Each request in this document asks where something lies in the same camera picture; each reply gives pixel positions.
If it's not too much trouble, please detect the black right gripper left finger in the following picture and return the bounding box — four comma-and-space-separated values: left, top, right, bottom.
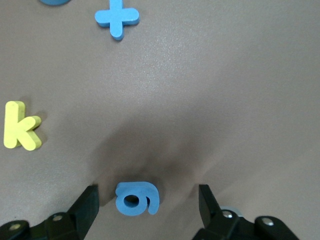
0, 184, 100, 240

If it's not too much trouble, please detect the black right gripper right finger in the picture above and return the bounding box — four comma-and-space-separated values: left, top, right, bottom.
191, 184, 301, 240

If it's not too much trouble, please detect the blue foam number nine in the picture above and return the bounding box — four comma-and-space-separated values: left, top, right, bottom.
114, 181, 161, 217

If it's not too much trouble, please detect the blue foam letter Q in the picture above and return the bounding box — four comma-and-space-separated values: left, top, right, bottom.
37, 0, 73, 6

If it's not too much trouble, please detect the yellow foam letter K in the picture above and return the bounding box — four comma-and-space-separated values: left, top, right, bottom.
3, 100, 43, 152

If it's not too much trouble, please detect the brown table mat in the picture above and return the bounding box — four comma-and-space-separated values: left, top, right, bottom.
0, 0, 320, 240

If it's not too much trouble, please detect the blue foam letter X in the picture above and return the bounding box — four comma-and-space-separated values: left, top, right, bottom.
94, 0, 141, 41

